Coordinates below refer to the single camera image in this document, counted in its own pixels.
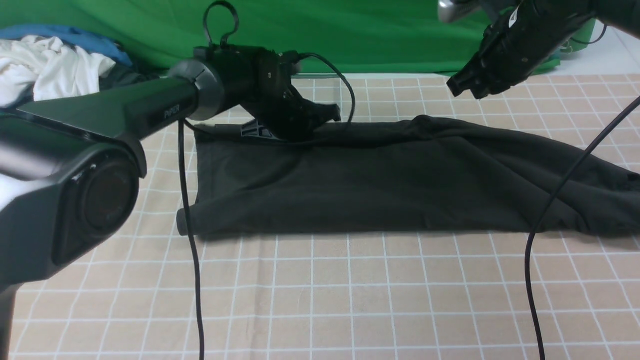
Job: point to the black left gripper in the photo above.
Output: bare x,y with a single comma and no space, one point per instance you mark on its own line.
280,112

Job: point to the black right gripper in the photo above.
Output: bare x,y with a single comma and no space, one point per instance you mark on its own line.
517,43

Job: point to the dark gray long-sleeve shirt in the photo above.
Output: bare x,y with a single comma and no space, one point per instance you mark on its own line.
426,174

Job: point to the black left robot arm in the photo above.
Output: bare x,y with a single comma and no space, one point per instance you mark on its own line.
71,167

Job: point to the white crumpled shirt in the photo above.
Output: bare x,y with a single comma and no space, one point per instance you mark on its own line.
48,69

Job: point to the green backdrop cloth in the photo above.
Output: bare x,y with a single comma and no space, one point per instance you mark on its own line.
357,36

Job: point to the dark crumpled garment in pile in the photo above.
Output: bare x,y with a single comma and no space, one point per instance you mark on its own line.
122,76

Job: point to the blue crumpled garment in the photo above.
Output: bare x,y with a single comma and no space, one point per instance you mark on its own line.
89,41

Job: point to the beige checkered tablecloth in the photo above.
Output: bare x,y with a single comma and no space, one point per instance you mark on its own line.
353,296

